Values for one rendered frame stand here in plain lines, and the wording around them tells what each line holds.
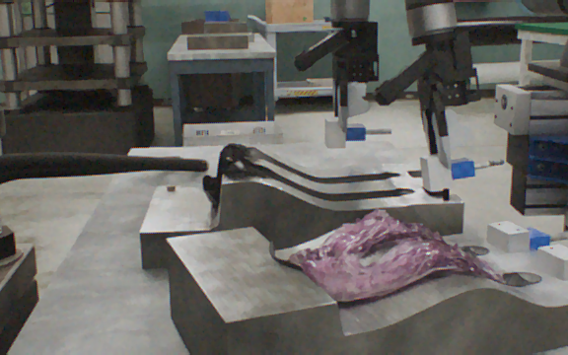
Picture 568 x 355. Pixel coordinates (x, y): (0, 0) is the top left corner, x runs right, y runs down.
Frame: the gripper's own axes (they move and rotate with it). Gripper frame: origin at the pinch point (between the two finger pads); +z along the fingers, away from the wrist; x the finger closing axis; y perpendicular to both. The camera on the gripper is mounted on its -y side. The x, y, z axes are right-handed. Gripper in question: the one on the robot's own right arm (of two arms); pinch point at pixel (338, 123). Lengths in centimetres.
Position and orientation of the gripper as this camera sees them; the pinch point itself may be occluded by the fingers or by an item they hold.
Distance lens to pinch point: 147.0
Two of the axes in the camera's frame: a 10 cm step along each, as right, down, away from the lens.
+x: -0.7, -2.5, 9.7
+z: 0.2, 9.7, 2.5
